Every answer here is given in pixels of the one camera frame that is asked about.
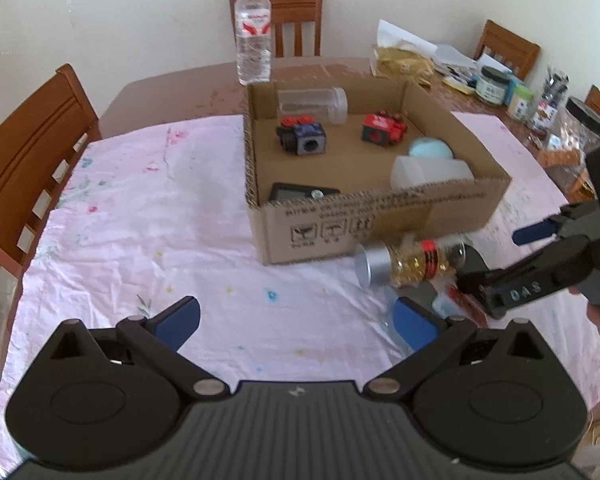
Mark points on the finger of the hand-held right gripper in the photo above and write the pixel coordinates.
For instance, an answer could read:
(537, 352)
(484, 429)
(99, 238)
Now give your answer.
(532, 234)
(472, 281)

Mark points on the pile of papers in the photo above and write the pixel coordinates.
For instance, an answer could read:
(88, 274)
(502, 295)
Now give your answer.
(455, 62)

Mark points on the clear pen holder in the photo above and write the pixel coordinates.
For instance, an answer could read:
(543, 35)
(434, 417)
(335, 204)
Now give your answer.
(550, 100)

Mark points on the silver capped gold capsule bottle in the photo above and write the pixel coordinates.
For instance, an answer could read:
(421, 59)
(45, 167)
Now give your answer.
(380, 262)

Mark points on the light blue round lid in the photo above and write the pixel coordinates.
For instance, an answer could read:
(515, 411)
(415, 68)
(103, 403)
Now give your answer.
(430, 149)

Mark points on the red toy train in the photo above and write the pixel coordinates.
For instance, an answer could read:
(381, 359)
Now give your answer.
(380, 130)

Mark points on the black toy train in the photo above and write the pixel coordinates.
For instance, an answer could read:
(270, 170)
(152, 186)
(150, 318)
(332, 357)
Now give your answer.
(302, 137)

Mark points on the green lidded small jar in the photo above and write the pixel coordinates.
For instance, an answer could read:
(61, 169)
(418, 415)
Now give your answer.
(521, 102)

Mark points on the clear plastic water bottle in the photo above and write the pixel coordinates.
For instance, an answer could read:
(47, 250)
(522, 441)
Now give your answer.
(252, 35)

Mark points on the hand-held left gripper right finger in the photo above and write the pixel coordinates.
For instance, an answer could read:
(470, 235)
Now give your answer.
(415, 325)

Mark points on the translucent white plastic box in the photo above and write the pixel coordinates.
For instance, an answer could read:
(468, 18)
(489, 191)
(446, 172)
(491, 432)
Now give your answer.
(425, 172)

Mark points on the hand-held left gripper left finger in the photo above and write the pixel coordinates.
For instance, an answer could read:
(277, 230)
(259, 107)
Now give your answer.
(177, 322)

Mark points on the pink floral tablecloth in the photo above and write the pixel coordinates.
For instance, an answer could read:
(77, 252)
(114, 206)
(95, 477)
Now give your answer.
(130, 240)

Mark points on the large clear black lidded jar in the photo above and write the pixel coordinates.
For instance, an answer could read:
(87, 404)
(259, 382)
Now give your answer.
(580, 115)

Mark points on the gold tissue pack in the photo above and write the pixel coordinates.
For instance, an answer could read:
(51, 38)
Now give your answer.
(402, 60)

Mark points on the red playing card box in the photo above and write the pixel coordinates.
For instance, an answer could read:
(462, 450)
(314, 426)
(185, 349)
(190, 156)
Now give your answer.
(467, 305)

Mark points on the black lidded labelled jar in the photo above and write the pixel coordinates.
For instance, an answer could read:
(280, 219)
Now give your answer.
(492, 87)

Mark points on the black digital timer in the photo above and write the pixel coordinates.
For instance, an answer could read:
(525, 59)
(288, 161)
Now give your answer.
(290, 192)

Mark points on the clear plastic cup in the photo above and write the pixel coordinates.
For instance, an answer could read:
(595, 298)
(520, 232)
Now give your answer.
(310, 105)

